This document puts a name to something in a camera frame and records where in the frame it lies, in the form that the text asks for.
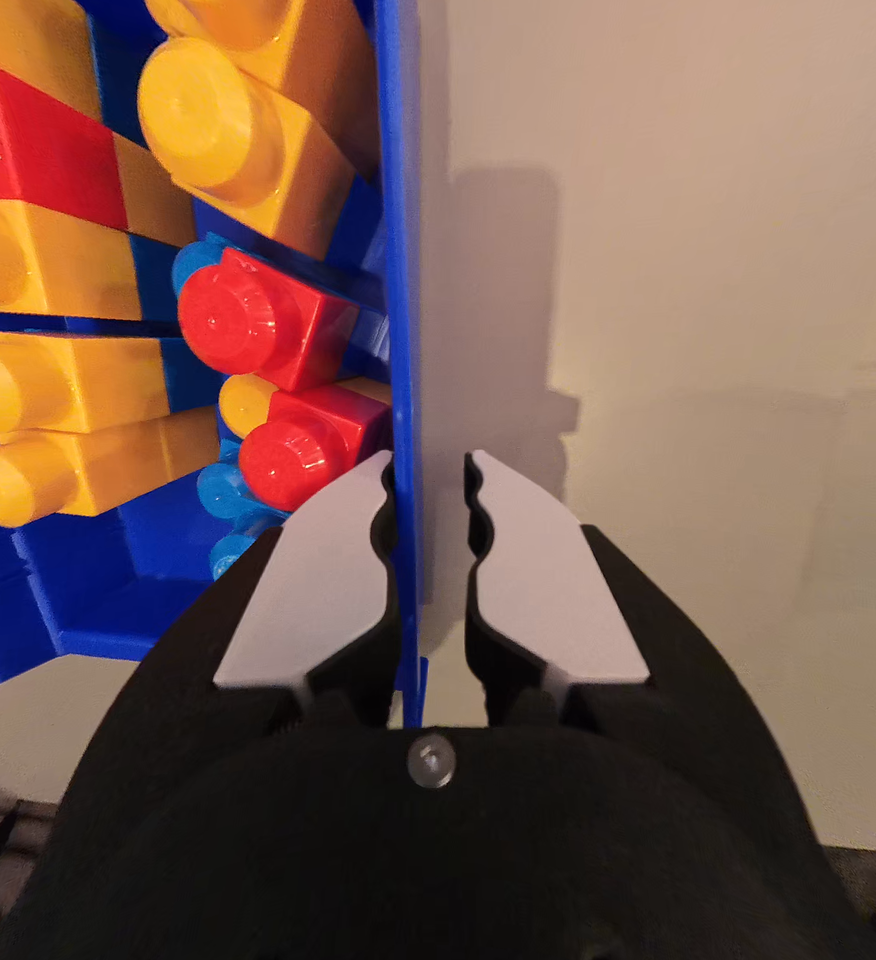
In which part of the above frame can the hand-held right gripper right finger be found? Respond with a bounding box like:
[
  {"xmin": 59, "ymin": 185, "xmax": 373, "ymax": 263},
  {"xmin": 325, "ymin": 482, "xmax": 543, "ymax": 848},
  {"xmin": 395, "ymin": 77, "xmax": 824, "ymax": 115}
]
[{"xmin": 464, "ymin": 450, "xmax": 651, "ymax": 689}]

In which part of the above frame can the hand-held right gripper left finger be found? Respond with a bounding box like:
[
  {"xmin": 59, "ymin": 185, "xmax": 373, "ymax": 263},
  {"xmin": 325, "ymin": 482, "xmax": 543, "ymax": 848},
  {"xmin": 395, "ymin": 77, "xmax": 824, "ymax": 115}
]
[{"xmin": 213, "ymin": 450, "xmax": 401, "ymax": 689}]

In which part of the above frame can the plain blue object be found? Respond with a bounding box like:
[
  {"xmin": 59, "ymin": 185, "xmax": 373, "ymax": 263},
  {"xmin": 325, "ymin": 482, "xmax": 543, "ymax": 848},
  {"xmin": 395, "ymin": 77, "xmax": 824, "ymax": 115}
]
[{"xmin": 0, "ymin": 0, "xmax": 431, "ymax": 730}]

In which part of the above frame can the pile of toy blocks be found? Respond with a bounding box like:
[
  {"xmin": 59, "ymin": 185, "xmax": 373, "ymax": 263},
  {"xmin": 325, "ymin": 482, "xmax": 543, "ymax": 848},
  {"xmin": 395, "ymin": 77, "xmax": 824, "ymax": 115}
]
[{"xmin": 0, "ymin": 0, "xmax": 395, "ymax": 580}]

